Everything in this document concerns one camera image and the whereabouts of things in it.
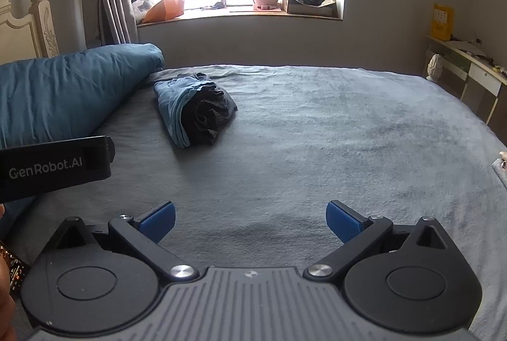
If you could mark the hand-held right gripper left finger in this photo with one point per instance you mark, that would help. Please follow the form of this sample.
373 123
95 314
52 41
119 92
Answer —
160 222

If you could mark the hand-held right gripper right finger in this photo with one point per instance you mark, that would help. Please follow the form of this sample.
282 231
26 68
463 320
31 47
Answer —
342 222

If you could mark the light blue t-shirt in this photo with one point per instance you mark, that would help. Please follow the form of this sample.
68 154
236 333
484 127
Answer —
170 107

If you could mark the black garment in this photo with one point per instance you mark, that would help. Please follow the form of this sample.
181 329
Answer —
206 111

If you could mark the person's left forearm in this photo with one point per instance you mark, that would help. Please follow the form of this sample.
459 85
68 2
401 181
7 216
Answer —
6 297

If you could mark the teal blue pillow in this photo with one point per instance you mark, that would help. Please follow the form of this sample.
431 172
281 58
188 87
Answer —
59 95

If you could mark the grey bed blanket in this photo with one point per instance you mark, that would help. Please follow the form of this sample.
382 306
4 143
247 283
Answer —
317 147

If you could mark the cream carved headboard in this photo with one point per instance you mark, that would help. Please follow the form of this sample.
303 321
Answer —
35 32

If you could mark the grey folded garment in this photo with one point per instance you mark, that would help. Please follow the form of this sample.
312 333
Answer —
501 176

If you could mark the beige folded garment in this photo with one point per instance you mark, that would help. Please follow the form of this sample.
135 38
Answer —
504 156

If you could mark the white bedpost finial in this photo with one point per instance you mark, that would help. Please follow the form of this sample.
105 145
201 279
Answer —
434 65

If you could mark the white plastic bag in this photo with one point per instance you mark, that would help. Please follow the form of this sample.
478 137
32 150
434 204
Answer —
139 8

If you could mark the orange bag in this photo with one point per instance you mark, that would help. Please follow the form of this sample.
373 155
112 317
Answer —
166 10

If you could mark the cream desk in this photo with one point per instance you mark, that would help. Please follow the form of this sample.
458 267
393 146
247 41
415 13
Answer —
481 79

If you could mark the cardboard box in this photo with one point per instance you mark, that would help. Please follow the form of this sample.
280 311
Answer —
313 10

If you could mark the white papers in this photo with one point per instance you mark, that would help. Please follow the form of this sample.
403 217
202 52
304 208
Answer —
471 48

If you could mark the yellow box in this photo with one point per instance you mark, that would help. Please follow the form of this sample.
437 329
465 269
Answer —
443 22

